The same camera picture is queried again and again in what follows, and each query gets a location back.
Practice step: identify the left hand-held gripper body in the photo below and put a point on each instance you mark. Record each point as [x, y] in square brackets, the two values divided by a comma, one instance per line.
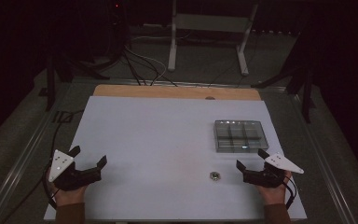
[71, 178]

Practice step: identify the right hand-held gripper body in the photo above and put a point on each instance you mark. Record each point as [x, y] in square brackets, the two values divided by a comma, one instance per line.
[264, 178]

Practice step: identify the clear plastic compartment box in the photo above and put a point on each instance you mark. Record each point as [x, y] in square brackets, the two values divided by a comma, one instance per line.
[240, 137]

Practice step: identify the small metal nut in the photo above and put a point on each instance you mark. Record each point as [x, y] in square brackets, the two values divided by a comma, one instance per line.
[215, 176]

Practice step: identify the person's left hand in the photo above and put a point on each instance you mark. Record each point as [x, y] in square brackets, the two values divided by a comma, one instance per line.
[70, 196]

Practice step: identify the person's right hand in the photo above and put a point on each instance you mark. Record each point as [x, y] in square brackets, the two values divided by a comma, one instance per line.
[275, 195]

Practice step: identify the white table board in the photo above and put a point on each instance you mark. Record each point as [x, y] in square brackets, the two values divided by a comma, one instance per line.
[155, 133]

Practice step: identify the black tripod stand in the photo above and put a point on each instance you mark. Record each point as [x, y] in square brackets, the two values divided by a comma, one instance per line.
[50, 84]
[307, 93]

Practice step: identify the white metal stand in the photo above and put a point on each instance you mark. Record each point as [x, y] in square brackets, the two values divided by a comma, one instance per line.
[211, 23]

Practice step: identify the metal floor rail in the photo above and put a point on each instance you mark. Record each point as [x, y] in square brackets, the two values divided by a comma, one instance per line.
[21, 158]
[323, 161]

